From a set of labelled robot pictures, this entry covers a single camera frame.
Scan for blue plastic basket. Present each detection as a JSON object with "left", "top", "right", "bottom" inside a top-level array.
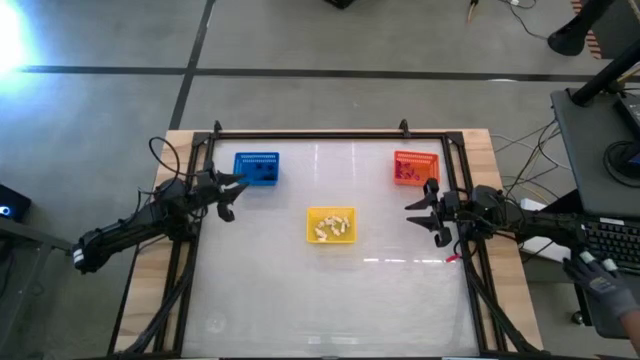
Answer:
[{"left": 233, "top": 151, "right": 280, "bottom": 187}]

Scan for person's forearm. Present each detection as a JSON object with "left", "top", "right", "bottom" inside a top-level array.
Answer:
[{"left": 619, "top": 309, "right": 640, "bottom": 354}]

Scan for black backlit keyboard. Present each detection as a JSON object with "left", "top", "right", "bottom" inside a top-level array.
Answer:
[{"left": 582, "top": 221, "right": 640, "bottom": 276}]

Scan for orange plastic basket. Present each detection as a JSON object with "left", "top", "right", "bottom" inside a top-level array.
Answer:
[{"left": 393, "top": 150, "right": 442, "bottom": 188}]

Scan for black diagonal beam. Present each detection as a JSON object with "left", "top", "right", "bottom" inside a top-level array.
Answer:
[{"left": 539, "top": 188, "right": 584, "bottom": 216}]

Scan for black chair base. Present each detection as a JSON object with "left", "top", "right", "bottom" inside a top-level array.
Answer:
[{"left": 546, "top": 0, "right": 619, "bottom": 57}]

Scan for grey desk panel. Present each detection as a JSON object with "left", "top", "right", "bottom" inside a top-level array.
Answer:
[{"left": 550, "top": 87, "right": 640, "bottom": 218}]

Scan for yellow plastic basket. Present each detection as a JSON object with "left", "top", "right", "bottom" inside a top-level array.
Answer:
[{"left": 305, "top": 206, "right": 358, "bottom": 245}]

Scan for black monitor pole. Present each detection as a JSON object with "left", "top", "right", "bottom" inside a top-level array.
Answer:
[{"left": 569, "top": 38, "right": 640, "bottom": 108}]

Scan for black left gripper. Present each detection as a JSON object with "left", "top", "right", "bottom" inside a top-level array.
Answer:
[{"left": 195, "top": 159, "right": 250, "bottom": 223}]

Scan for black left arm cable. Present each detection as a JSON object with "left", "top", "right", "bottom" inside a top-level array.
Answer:
[{"left": 148, "top": 135, "right": 201, "bottom": 201}]

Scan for grey metal stand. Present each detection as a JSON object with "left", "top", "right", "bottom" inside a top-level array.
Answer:
[{"left": 0, "top": 217, "right": 83, "bottom": 359}]

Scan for black device with blue light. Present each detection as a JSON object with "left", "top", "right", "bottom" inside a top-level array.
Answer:
[{"left": 0, "top": 183, "right": 33, "bottom": 224}]

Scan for round black stand base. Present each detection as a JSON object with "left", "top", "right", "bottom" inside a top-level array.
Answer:
[{"left": 602, "top": 140, "right": 640, "bottom": 181}]

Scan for white paper sheet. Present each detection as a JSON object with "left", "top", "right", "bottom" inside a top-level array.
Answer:
[{"left": 522, "top": 234, "right": 571, "bottom": 265}]

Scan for person's hand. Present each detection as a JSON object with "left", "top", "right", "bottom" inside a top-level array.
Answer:
[{"left": 562, "top": 249, "right": 640, "bottom": 321}]

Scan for grey keyboard desk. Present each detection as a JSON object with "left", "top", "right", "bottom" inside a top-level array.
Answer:
[{"left": 566, "top": 213, "right": 640, "bottom": 342}]

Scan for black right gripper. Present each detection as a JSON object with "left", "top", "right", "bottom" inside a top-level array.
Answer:
[{"left": 404, "top": 178, "right": 466, "bottom": 249}]

